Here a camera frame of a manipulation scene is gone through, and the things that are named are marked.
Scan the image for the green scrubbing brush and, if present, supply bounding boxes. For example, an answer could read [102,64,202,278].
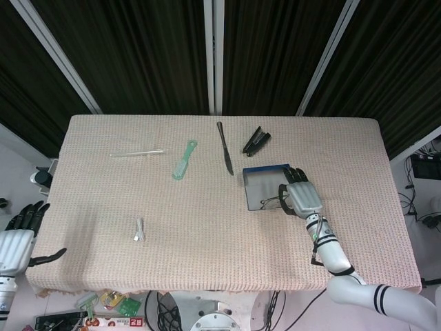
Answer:
[171,139,198,180]

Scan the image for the black wire-frame eyeglasses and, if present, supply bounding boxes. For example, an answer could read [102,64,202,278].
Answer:
[260,194,287,210]

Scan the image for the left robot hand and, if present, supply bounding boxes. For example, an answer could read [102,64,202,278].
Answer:
[0,201,68,275]

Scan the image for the green circuit board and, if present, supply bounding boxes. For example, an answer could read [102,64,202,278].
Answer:
[119,298,144,317]

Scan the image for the black floor cable bundle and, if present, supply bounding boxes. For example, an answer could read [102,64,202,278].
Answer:
[144,291,183,331]

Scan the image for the white frame post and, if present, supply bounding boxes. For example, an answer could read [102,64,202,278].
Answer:
[9,0,103,114]
[296,0,366,117]
[203,0,225,116]

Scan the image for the clear plastic tube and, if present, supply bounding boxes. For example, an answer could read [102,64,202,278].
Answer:
[110,148,165,159]

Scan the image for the grey stand with black cylinder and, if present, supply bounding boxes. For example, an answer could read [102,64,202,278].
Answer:
[30,159,58,196]

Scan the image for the beige waffle tablecloth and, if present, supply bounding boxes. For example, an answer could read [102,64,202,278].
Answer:
[24,114,423,297]

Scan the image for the yellow snack packet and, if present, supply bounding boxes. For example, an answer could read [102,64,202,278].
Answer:
[99,291,125,308]

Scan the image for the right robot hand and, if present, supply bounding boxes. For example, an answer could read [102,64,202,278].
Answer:
[278,165,324,219]

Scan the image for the black curtain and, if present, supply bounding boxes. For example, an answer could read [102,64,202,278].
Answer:
[0,0,441,160]

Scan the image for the red and white carton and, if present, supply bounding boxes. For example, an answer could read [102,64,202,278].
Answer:
[84,317,145,329]

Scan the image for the black table knife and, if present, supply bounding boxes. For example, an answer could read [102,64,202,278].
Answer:
[216,121,235,176]

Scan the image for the grey box with blue edge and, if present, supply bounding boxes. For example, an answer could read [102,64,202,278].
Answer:
[242,163,294,210]

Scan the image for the green plastic clip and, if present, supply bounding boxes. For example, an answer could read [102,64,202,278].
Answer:
[76,294,99,319]

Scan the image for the black stapler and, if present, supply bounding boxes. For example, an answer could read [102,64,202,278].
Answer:
[242,126,271,157]

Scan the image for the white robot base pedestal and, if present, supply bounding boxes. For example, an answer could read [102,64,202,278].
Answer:
[170,290,263,331]

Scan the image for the black tool tray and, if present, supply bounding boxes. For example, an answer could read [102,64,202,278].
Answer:
[34,310,89,331]

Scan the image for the white frame beam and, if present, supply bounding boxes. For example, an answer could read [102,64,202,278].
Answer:
[0,120,59,163]
[391,126,441,163]

